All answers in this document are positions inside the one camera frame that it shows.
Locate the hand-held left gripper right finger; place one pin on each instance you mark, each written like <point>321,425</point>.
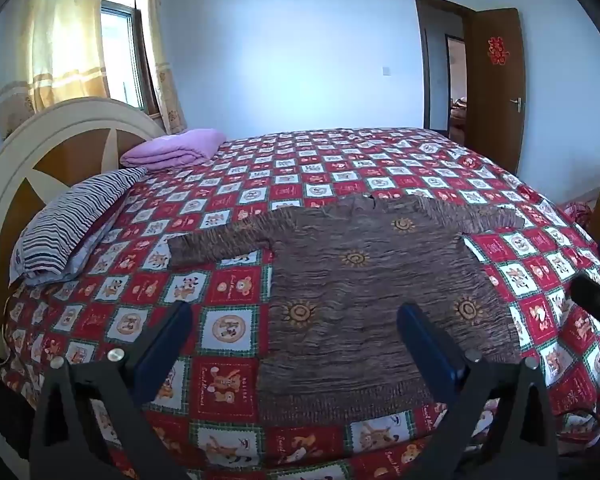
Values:
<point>425,345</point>

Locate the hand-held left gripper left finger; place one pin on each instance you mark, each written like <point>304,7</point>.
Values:
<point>166,345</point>

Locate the brown knitted sweater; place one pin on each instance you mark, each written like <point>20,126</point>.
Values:
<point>380,280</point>

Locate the red bag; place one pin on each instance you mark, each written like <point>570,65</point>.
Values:
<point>580,210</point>

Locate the red checkered printed bed cover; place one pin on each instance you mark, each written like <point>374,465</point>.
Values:
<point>230,310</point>

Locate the striped pillow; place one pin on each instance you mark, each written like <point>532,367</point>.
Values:
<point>65,225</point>

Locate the folded purple blanket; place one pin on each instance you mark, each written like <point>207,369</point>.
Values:
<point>172,147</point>

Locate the brown wooden door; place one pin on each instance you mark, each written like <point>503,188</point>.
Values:
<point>495,90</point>

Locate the cream and wood headboard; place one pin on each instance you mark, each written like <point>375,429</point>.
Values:
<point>55,160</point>

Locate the red paper door decoration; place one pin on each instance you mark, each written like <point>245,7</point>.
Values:
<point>497,50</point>

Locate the narrow yellow curtain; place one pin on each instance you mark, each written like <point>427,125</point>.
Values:
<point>162,55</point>

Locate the window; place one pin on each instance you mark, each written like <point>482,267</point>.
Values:
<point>122,45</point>

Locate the wide yellow curtain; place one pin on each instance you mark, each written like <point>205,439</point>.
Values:
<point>50,40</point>

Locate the dark door frame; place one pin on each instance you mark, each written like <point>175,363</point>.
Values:
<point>427,60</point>

